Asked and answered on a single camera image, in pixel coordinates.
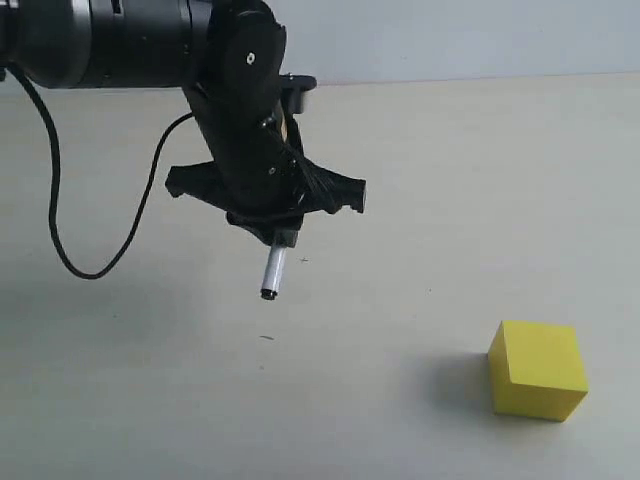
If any yellow cube block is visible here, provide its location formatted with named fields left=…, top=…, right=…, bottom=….
left=488, top=321, right=589, bottom=422

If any black and white marker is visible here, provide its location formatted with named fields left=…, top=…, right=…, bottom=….
left=260, top=245, right=287, bottom=301

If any thin black camera cable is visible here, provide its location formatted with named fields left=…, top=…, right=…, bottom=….
left=4, top=59, right=201, bottom=280

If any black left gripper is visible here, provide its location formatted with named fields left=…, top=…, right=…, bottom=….
left=166, top=74, right=366, bottom=248

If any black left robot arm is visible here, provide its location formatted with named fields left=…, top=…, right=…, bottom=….
left=1, top=0, right=366, bottom=247

